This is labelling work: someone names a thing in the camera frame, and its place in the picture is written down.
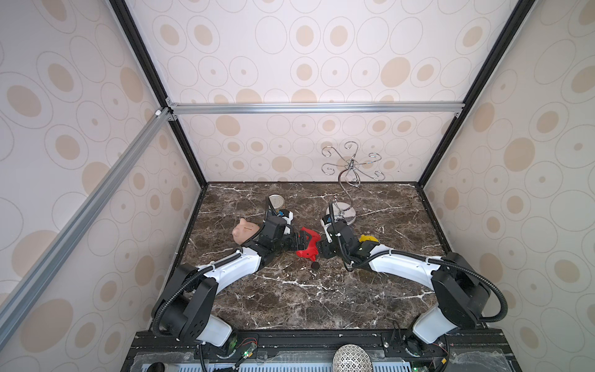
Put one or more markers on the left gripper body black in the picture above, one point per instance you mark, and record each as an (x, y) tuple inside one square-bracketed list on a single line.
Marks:
[(287, 243)]

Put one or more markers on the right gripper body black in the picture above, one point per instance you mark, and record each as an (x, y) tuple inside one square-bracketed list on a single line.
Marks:
[(328, 246)]

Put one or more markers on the red piggy bank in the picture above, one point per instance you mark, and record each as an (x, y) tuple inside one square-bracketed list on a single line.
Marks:
[(312, 252)]

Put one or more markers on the yellow piggy bank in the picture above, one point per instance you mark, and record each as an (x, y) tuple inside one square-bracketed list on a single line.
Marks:
[(366, 238)]

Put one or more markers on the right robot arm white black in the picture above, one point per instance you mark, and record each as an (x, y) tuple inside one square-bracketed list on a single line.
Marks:
[(465, 299)]

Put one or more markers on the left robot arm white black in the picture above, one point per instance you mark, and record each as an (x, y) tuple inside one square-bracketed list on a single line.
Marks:
[(184, 309)]

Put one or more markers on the pink piggy bank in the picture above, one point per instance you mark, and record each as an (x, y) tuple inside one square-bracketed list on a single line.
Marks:
[(244, 231)]

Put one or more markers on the soup can blue label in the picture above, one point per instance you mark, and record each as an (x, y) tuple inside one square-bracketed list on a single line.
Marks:
[(275, 203)]

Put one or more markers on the chrome mug tree stand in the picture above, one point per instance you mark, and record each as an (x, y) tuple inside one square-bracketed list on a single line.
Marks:
[(349, 172)]

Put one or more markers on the perforated metal ball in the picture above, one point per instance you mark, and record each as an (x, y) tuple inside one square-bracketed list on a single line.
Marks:
[(351, 358)]

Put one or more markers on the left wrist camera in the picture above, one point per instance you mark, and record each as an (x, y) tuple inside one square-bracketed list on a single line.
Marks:
[(288, 217)]

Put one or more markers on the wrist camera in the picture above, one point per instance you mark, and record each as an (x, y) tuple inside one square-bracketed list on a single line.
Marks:
[(288, 217), (327, 224)]

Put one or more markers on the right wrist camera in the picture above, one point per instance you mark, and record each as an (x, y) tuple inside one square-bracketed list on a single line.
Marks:
[(327, 224)]

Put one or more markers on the horizontal aluminium frame bar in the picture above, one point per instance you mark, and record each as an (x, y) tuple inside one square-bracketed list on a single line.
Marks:
[(315, 108)]

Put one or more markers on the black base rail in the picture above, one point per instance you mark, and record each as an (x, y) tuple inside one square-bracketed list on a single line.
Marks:
[(314, 350)]

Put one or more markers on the diagonal aluminium frame bar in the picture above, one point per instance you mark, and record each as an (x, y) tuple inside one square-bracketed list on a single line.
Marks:
[(45, 269)]

